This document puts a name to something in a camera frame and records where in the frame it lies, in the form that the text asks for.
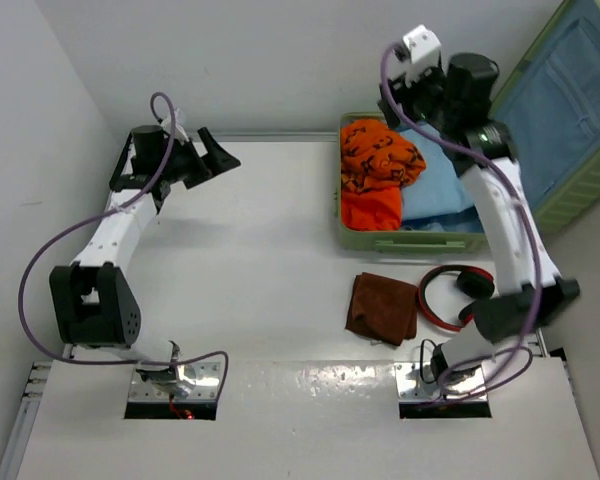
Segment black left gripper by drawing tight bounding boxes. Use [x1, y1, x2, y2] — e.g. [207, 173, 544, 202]
[158, 128, 239, 188]

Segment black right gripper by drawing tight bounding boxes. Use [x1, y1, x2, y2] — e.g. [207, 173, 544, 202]
[380, 57, 456, 132]

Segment orange black patterned cloth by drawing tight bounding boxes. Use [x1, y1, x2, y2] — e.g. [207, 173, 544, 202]
[340, 118, 427, 194]

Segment light blue garment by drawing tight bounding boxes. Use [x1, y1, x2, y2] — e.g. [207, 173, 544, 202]
[400, 129, 481, 232]

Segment plain orange cloth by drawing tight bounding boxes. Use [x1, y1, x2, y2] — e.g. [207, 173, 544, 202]
[340, 187, 402, 231]

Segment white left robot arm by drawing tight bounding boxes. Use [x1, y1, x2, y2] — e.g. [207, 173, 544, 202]
[49, 125, 241, 384]

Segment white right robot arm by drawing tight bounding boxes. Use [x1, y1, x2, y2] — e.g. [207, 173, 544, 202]
[380, 45, 580, 386]

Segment green suitcase blue lining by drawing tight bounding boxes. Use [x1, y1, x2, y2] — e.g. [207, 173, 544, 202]
[336, 1, 600, 253]

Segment red black headphones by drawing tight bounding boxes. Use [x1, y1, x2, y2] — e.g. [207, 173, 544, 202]
[416, 264, 495, 333]

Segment brown folded towel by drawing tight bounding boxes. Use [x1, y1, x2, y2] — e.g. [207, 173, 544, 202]
[345, 272, 418, 347]

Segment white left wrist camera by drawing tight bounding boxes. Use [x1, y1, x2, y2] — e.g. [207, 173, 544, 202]
[160, 108, 191, 145]

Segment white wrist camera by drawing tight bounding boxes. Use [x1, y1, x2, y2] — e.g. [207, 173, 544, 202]
[160, 108, 191, 145]
[403, 25, 441, 69]

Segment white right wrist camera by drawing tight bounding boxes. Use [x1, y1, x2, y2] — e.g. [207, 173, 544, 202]
[403, 25, 441, 69]

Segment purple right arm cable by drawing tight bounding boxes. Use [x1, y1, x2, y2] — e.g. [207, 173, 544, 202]
[379, 42, 544, 404]

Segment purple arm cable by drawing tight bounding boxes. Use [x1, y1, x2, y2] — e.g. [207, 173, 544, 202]
[18, 91, 230, 401]
[379, 42, 544, 404]

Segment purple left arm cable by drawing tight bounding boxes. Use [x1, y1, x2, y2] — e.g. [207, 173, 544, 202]
[18, 91, 230, 401]

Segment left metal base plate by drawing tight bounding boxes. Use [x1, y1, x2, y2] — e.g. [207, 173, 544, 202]
[128, 362, 220, 403]

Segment metal base plate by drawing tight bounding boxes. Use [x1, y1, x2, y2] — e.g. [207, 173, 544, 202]
[394, 361, 484, 405]
[128, 362, 220, 403]

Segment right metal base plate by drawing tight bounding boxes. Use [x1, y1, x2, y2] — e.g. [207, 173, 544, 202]
[394, 361, 484, 405]

